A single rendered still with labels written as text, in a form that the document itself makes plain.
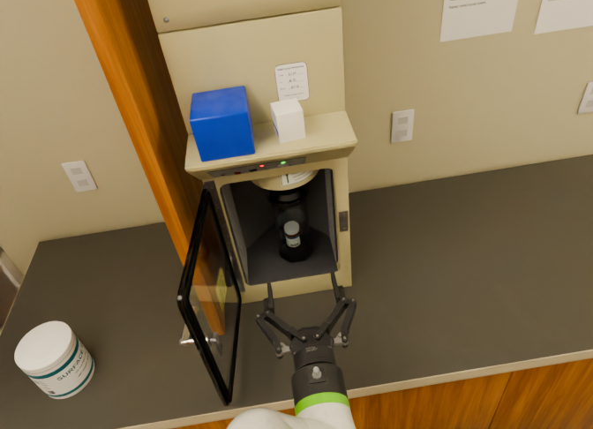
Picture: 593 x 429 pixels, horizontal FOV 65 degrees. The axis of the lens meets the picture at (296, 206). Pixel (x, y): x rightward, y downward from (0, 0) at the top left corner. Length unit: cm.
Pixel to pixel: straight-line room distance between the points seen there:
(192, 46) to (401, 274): 85
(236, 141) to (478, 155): 108
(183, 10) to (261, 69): 17
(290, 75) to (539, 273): 90
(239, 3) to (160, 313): 89
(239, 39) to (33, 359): 86
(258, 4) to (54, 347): 89
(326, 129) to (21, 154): 102
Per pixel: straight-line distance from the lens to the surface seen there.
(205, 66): 89
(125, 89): 82
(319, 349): 86
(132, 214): 169
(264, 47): 87
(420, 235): 148
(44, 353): 127
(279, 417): 72
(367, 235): 147
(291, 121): 85
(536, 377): 145
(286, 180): 106
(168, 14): 86
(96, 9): 78
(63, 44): 141
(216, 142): 84
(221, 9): 85
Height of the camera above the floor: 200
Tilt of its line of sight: 42 degrees down
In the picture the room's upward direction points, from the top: 8 degrees counter-clockwise
